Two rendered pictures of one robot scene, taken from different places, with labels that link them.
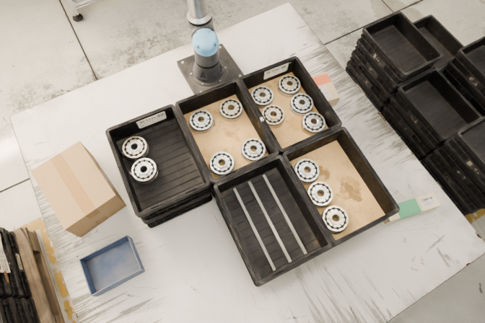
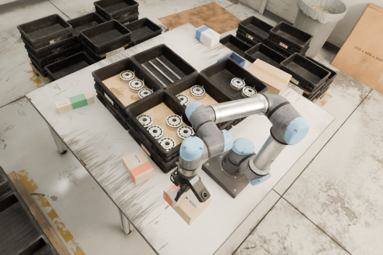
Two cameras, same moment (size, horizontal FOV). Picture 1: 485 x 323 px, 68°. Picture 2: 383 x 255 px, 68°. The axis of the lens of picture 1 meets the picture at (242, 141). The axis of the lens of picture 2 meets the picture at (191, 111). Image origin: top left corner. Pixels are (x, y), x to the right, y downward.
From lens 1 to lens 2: 1.93 m
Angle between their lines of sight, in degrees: 66
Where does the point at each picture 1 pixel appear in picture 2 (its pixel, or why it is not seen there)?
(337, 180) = (125, 95)
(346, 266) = not seen: hidden behind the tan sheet
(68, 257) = not seen: hidden behind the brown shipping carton
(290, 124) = (160, 121)
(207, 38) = (242, 144)
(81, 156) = (273, 83)
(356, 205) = (113, 85)
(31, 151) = (306, 102)
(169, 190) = (220, 79)
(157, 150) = (237, 95)
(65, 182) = (271, 73)
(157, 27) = not seen: outside the picture
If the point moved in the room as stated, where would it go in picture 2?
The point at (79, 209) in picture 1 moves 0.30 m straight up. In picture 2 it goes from (256, 65) to (268, 31)
